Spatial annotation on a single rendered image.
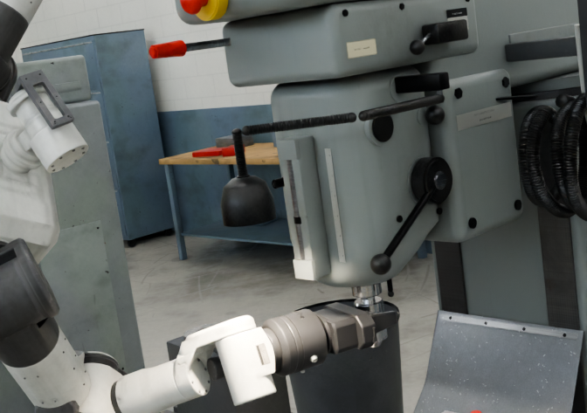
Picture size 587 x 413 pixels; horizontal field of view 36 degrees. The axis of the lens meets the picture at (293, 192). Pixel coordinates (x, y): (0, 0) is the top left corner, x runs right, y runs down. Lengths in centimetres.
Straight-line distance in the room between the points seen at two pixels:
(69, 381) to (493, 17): 87
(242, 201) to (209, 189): 746
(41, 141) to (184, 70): 739
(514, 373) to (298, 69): 76
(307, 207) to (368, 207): 9
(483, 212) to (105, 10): 831
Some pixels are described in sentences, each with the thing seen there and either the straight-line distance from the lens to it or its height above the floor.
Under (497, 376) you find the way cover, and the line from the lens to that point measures 178.
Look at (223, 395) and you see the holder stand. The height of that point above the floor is 108.
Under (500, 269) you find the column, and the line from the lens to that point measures 176.
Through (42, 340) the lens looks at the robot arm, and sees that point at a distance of 129.
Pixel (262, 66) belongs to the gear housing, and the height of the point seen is 166.
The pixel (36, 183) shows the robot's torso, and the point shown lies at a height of 154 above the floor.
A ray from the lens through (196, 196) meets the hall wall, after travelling 883.
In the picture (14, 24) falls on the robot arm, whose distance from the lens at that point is 152.
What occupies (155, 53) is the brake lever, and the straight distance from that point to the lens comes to 131.
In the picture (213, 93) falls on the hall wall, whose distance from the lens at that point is 837.
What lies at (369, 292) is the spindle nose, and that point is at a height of 129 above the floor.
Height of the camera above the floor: 169
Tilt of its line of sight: 9 degrees down
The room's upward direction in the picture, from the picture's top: 8 degrees counter-clockwise
